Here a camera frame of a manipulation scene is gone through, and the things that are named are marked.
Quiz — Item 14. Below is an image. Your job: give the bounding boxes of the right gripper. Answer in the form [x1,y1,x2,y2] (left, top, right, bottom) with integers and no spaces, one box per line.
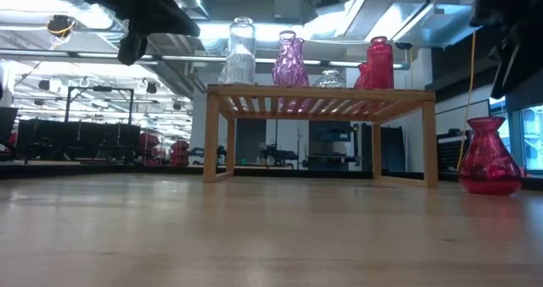
[468,0,543,101]

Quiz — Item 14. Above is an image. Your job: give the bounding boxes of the clear ribbed vase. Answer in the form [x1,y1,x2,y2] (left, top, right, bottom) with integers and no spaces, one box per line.
[223,16,258,86]

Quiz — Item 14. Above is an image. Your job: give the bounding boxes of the red round bulb vase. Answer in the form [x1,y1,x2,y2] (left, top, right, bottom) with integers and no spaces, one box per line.
[456,115,523,197]

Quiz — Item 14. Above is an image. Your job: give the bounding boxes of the red tall vase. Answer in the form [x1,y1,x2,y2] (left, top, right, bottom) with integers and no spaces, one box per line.
[367,36,395,90]

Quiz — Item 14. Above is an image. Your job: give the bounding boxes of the pink fluted vase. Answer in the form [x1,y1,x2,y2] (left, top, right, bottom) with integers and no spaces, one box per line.
[271,30,311,87]

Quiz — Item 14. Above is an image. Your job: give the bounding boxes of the red square bottle vase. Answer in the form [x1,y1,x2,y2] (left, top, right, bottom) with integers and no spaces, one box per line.
[354,63,370,90]

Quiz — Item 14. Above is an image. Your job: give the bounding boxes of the wooden slatted shelf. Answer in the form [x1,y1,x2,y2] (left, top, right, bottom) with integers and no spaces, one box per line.
[202,84,439,189]

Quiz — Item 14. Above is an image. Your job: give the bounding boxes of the clear dimpled vase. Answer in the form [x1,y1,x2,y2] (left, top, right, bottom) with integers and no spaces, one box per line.
[314,69,347,88]

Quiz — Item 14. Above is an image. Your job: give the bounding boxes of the black yellow-rimmed ceiling fixture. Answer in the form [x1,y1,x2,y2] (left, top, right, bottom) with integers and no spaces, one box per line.
[45,14,77,37]

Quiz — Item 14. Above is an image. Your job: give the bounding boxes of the black perforated cart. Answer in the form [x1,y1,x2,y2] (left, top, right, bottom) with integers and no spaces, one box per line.
[436,127,472,173]

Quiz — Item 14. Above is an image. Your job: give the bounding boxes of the red tool chest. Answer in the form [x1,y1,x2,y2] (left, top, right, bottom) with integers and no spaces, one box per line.
[139,132,161,166]
[169,140,191,167]

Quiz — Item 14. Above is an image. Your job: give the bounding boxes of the grey ceiling box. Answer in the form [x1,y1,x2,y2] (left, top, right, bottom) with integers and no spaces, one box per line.
[273,0,303,23]

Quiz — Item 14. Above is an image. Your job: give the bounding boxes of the black cabinet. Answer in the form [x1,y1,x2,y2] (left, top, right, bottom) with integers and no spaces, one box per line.
[361,123,408,172]

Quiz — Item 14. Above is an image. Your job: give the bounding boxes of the black shelving unit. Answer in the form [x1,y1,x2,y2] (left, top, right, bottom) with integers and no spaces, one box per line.
[307,120,354,172]

